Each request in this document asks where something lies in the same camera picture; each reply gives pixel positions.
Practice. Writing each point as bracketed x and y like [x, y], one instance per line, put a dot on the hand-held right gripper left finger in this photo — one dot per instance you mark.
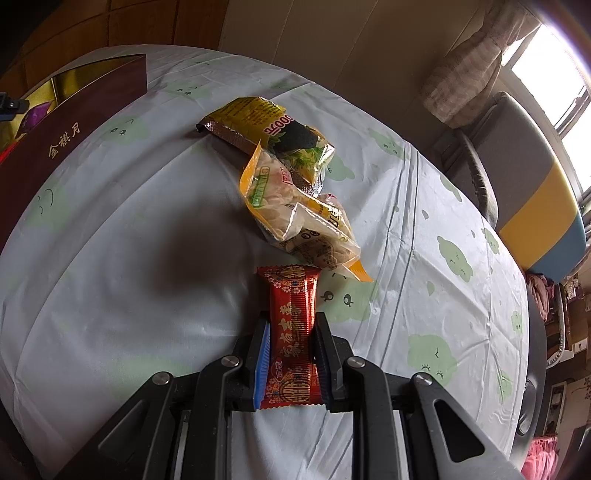
[261, 364]

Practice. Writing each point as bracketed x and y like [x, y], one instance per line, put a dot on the pink crumpled cloth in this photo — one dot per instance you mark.
[538, 295]

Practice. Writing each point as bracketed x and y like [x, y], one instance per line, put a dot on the black padded headrest cushion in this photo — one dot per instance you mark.
[526, 406]

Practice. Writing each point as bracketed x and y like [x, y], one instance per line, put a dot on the pink checked curtain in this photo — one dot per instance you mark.
[466, 78]

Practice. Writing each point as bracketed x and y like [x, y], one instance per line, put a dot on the pink quilted cloth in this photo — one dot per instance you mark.
[547, 461]

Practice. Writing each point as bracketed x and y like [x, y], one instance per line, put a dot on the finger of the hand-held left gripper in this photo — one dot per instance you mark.
[11, 106]

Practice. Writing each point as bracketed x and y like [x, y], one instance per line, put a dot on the grey yellow blue sofa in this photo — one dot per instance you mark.
[521, 152]

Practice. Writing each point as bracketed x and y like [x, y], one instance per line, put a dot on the wooden wardrobe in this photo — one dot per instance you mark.
[138, 23]

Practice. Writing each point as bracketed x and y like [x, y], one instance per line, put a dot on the yellow and black snack packet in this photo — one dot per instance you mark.
[249, 115]

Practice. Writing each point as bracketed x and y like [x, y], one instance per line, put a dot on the purple snack packet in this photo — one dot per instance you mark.
[37, 115]

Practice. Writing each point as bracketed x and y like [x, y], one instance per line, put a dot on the maroon box with gold inside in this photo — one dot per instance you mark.
[83, 134]

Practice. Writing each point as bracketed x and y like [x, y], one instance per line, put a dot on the clear orange-edged snack packet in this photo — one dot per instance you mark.
[323, 254]
[332, 214]
[272, 203]

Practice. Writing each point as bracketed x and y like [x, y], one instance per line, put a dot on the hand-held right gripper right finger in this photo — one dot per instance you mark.
[321, 369]

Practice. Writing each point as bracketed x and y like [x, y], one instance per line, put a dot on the red patterned snack packet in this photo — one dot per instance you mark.
[291, 323]

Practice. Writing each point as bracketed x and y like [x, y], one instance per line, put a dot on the window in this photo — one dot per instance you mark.
[549, 69]

